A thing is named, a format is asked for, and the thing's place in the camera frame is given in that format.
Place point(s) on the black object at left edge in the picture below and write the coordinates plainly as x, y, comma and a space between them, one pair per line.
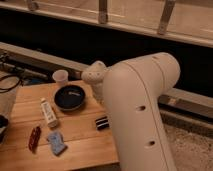
3, 125

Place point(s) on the white tube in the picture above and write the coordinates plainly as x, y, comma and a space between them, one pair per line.
49, 114

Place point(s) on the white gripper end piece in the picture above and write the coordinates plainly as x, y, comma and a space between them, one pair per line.
97, 92

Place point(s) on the dark blue bowl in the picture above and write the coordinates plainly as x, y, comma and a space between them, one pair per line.
69, 97

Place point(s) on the black white striped eraser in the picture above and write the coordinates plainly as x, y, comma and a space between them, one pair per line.
102, 123

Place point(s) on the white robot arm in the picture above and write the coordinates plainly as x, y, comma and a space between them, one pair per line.
129, 91

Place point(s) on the white plastic cup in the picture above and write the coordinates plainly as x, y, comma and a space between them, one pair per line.
60, 77

